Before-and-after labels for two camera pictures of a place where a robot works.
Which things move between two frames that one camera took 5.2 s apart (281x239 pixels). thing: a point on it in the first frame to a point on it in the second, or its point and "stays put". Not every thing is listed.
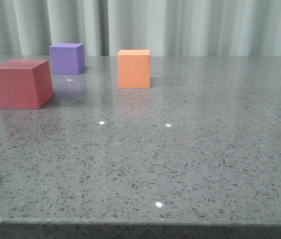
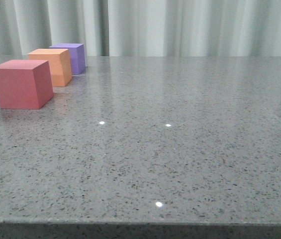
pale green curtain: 167,28 stays put
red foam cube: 23,84 stays put
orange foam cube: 134,68 to 59,62
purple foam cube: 67,59 stays put
